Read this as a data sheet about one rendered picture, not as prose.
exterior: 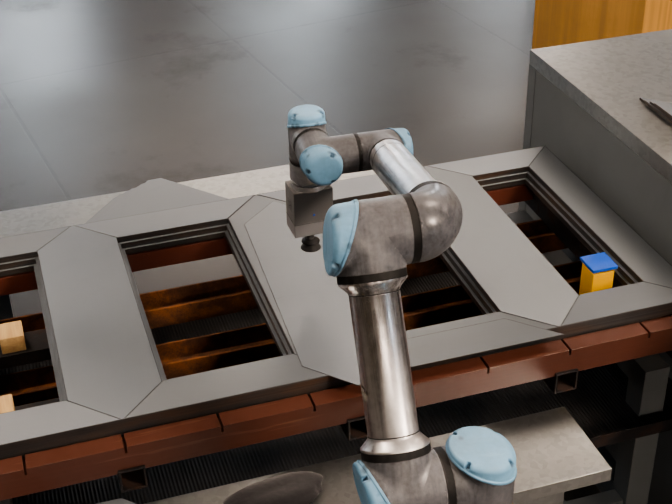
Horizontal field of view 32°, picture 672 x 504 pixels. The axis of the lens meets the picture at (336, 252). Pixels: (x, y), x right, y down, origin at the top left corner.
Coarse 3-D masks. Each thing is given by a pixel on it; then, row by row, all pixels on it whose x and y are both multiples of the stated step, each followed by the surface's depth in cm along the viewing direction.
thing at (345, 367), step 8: (336, 360) 231; (344, 360) 231; (352, 360) 230; (312, 368) 229; (320, 368) 228; (328, 368) 228; (336, 368) 228; (344, 368) 228; (352, 368) 228; (336, 376) 226; (344, 376) 226
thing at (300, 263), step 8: (288, 256) 264; (296, 256) 263; (304, 256) 263; (312, 256) 263; (320, 256) 263; (264, 264) 261; (272, 264) 261; (280, 264) 261; (288, 264) 261; (296, 264) 261; (304, 264) 261; (312, 264) 261; (320, 264) 260; (264, 272) 258; (272, 272) 258; (280, 272) 258; (288, 272) 258; (296, 272) 258; (304, 272) 258
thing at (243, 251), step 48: (384, 192) 288; (144, 240) 274; (192, 240) 277; (240, 240) 270; (480, 288) 253; (48, 336) 244; (288, 336) 238; (288, 384) 225; (336, 384) 229; (96, 432) 216
